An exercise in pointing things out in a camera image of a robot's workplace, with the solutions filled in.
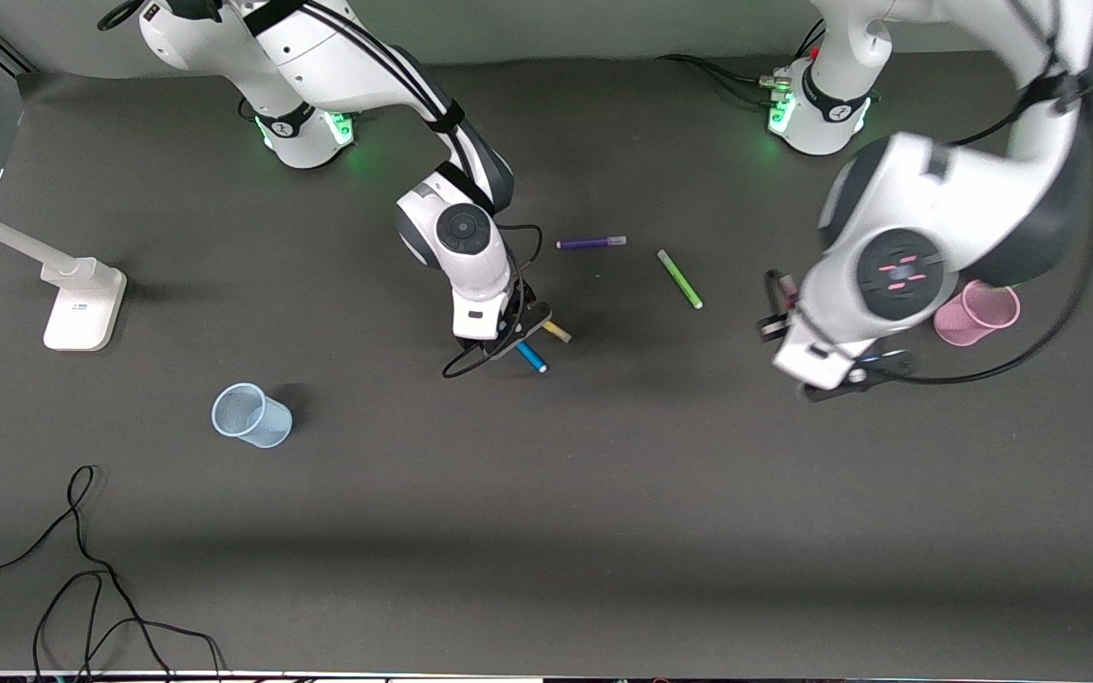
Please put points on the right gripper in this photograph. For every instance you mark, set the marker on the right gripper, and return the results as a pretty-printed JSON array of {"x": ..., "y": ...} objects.
[{"x": 520, "y": 302}]

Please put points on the green marker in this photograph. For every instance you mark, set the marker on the green marker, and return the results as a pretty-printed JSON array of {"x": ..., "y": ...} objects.
[{"x": 679, "y": 279}]

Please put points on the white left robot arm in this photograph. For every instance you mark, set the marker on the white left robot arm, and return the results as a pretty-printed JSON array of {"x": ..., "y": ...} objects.
[{"x": 935, "y": 190}]

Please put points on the white stand with base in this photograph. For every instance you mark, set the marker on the white stand with base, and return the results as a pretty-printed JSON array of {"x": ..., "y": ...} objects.
[{"x": 82, "y": 323}]

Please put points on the blue marker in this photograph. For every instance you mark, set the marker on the blue marker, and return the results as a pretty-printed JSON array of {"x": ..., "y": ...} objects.
[{"x": 532, "y": 358}]

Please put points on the translucent pink plastic cup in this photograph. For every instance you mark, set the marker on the translucent pink plastic cup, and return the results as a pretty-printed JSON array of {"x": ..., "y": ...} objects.
[{"x": 969, "y": 323}]

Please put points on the purple marker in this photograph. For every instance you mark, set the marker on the purple marker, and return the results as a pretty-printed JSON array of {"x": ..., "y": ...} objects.
[{"x": 589, "y": 243}]

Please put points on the translucent blue plastic cup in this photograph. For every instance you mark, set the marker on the translucent blue plastic cup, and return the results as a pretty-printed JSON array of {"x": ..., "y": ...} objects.
[{"x": 257, "y": 422}]

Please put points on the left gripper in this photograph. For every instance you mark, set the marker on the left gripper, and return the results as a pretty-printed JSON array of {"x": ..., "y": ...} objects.
[{"x": 776, "y": 305}]

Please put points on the yellow marker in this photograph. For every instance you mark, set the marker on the yellow marker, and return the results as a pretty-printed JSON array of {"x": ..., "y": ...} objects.
[{"x": 558, "y": 332}]

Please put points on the dark grey table mat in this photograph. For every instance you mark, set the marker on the dark grey table mat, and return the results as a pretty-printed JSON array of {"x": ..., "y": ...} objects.
[{"x": 546, "y": 522}]

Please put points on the pink marker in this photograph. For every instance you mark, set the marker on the pink marker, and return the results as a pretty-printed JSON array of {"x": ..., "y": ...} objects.
[{"x": 789, "y": 289}]

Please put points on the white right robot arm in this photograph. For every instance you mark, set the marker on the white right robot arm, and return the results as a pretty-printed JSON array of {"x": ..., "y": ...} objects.
[{"x": 319, "y": 47}]

